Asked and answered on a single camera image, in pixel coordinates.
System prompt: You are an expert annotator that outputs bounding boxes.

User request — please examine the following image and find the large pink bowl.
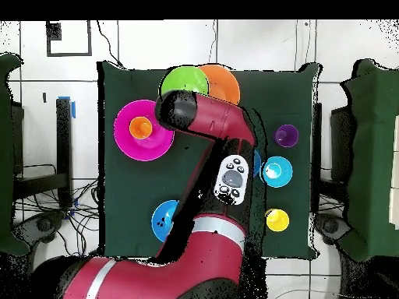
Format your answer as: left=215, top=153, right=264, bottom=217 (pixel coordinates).
left=113, top=99, right=175, bottom=162

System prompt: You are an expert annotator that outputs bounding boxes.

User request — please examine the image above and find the medium blue bowl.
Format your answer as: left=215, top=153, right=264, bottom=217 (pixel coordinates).
left=150, top=199, right=181, bottom=243

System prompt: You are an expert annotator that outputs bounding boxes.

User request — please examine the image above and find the orange cup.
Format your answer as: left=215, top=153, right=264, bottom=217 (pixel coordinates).
left=129, top=116, right=154, bottom=140

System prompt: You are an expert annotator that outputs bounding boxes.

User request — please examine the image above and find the large orange bowl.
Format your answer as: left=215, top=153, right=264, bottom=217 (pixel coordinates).
left=197, top=63, right=242, bottom=106

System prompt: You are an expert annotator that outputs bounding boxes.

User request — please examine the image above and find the large green bowl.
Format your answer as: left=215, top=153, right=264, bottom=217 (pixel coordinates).
left=160, top=65, right=210, bottom=97

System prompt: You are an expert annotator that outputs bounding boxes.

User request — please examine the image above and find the dark blue bowl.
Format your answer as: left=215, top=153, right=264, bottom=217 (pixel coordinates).
left=252, top=149, right=263, bottom=178

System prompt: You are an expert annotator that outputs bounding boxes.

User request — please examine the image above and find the dark green tablecloth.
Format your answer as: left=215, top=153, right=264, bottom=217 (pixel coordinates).
left=97, top=60, right=322, bottom=261

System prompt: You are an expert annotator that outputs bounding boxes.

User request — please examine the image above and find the small light blue bowl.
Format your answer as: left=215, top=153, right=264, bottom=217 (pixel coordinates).
left=260, top=155, right=294, bottom=188

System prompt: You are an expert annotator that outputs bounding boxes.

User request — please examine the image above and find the purple cup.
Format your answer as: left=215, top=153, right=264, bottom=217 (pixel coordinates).
left=274, top=124, right=300, bottom=149

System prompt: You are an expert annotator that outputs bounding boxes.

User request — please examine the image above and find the yellow cup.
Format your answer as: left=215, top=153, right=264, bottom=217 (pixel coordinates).
left=264, top=208, right=290, bottom=233

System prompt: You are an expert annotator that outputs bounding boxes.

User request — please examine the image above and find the blue tape strip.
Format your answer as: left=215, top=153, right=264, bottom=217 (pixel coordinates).
left=58, top=95, right=76, bottom=119

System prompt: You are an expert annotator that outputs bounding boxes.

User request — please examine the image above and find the dark grey chair base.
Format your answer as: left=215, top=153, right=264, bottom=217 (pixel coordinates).
left=13, top=211, right=65, bottom=247
left=312, top=213, right=351, bottom=247

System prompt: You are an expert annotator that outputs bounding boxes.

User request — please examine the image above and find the green cloth covered side table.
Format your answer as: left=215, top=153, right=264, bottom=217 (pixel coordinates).
left=0, top=51, right=30, bottom=257
left=337, top=58, right=399, bottom=263

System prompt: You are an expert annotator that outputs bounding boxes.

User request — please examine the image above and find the tangle of floor cables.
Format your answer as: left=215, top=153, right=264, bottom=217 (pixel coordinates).
left=13, top=163, right=101, bottom=259

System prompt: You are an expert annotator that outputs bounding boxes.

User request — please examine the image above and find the black metal frame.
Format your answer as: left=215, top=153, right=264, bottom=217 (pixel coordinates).
left=12, top=97, right=73, bottom=209

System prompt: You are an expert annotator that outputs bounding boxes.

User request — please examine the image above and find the thin black cable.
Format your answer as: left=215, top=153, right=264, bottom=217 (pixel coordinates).
left=95, top=19, right=125, bottom=69

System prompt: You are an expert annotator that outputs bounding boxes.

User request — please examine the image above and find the black square floor frame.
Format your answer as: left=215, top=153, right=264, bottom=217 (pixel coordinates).
left=45, top=19, right=94, bottom=58

